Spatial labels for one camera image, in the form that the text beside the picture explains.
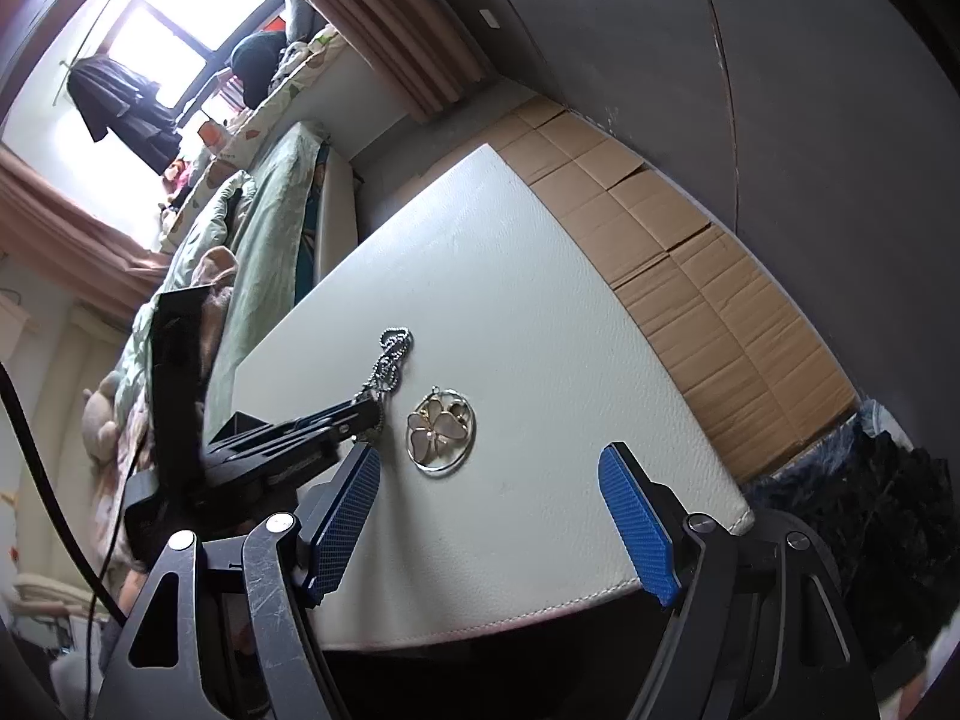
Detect metal clothes rod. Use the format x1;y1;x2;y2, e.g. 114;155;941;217
51;15;113;110

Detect beige plush toy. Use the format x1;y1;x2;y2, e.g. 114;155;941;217
81;369;125;477

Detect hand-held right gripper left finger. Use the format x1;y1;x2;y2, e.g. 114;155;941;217
94;442;383;720

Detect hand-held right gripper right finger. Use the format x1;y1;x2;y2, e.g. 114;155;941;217
598;442;882;720

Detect white leather side table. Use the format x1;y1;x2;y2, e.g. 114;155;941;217
206;142;755;650

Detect dark framed window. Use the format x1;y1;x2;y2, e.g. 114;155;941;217
105;0;290;110

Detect dark grey pillow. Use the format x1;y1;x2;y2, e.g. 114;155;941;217
281;0;320;46

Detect silver ball chain necklace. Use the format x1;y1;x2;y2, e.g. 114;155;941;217
358;326;415;442

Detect cream padded headboard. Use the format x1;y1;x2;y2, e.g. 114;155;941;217
15;300;113;578

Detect flattened cardboard sheets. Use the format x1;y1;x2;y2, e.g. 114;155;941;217
390;94;860;485

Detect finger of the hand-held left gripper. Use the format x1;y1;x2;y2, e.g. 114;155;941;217
292;396;383;434
285;420;387;485

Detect green bed sheet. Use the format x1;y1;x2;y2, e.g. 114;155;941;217
202;120;331;421

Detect hanging dark clothes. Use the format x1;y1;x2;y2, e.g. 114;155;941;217
66;54;185;175

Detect pile of small toys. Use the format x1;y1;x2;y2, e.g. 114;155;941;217
159;154;197;211

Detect bed with green bedding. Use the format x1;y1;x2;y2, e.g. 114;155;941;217
161;26;350;248

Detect dark shaggy rug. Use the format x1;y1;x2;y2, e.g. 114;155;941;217
739;397;960;661

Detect black cable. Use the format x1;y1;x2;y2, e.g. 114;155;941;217
0;361;128;627

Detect pink curtain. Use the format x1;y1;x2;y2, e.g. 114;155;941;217
0;144;173;327
262;0;500;123

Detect black bag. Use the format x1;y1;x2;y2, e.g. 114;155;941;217
229;30;290;102

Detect light green quilt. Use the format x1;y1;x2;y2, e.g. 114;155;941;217
112;169;256;391

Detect grey wardrobe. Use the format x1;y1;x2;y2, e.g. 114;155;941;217
457;0;960;421

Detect white bed frame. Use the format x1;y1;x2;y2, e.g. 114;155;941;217
313;152;359;282

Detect gold ring flower pendant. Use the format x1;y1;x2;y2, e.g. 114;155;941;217
405;385;477;477

